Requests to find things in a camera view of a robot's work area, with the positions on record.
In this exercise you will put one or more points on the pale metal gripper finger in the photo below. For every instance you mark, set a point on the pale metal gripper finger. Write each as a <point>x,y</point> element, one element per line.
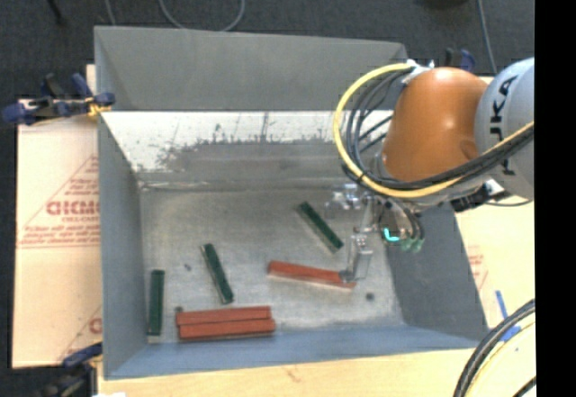
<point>357,242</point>
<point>364,262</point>

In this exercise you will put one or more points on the dark green flat block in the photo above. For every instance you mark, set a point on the dark green flat block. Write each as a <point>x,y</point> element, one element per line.
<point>217,273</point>
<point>156,303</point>
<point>319,228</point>

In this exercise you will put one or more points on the black cylinder on white bracket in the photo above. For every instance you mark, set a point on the black cylinder on white bracket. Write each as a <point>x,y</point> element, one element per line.
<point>468,201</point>

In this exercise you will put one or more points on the red-brown flat block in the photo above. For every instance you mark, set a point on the red-brown flat block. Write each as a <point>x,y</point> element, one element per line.
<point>306,273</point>
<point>222,315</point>
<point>227,330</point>

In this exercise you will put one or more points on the grey metal bin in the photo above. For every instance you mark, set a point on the grey metal bin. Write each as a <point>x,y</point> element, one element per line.
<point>252,215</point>

